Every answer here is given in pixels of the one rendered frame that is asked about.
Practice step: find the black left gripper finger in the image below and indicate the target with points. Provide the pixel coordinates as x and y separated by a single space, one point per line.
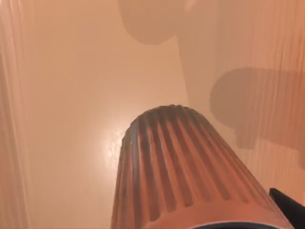
289 206

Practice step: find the shallow salmon-coloured box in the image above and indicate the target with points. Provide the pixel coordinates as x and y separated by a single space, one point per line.
71 95

